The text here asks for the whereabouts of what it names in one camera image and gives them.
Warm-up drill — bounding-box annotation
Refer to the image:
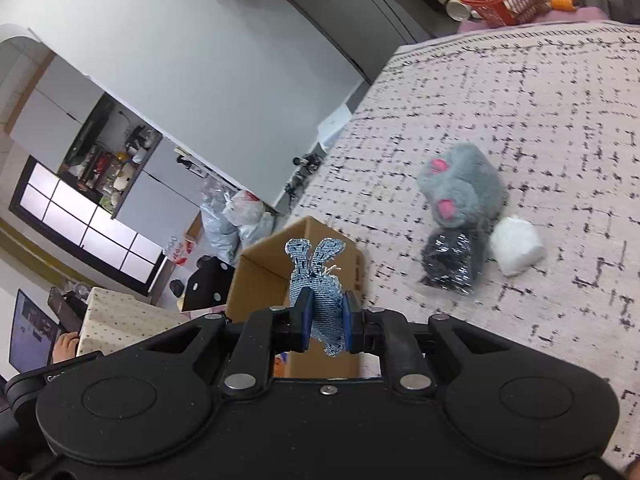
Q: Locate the denim rabbit soft toy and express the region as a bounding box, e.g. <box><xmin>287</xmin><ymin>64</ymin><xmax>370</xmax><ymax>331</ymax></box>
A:
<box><xmin>284</xmin><ymin>237</ymin><xmax>346</xmax><ymax>358</ymax></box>

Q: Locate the black sparkly item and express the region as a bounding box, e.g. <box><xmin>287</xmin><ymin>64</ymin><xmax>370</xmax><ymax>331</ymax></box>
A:
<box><xmin>420</xmin><ymin>228</ymin><xmax>487</xmax><ymax>295</ymax></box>

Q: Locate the grey plush mouse toy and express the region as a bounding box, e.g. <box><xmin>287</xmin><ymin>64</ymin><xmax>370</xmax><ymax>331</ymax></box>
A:
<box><xmin>416</xmin><ymin>143</ymin><xmax>508</xmax><ymax>229</ymax></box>

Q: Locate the white soft roll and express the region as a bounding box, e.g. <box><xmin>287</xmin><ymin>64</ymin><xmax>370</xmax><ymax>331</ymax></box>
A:
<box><xmin>489</xmin><ymin>217</ymin><xmax>546</xmax><ymax>278</ymax></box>

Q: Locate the cardboard box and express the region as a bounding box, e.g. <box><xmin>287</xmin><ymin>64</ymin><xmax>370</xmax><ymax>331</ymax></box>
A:
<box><xmin>226</xmin><ymin>214</ymin><xmax>367</xmax><ymax>380</ymax></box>

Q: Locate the grey plastic bag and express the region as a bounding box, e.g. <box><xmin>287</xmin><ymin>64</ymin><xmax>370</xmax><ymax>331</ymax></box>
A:
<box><xmin>200</xmin><ymin>204</ymin><xmax>240</xmax><ymax>264</ymax></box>

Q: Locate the white plastic bag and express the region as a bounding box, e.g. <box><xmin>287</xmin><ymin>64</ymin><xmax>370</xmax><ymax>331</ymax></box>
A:
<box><xmin>222</xmin><ymin>190</ymin><xmax>266</xmax><ymax>228</ymax></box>

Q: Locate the white box on floor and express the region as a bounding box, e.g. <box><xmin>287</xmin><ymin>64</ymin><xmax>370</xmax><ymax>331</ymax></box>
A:
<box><xmin>317</xmin><ymin>103</ymin><xmax>352</xmax><ymax>152</ymax></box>

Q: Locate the dotted cream cloth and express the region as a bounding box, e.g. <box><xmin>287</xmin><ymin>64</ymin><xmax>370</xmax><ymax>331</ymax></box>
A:
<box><xmin>76</xmin><ymin>287</ymin><xmax>189</xmax><ymax>356</ymax></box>

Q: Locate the patterned white bed cover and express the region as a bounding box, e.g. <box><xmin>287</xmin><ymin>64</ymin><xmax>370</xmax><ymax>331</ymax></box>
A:
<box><xmin>282</xmin><ymin>19</ymin><xmax>640</xmax><ymax>470</ymax></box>

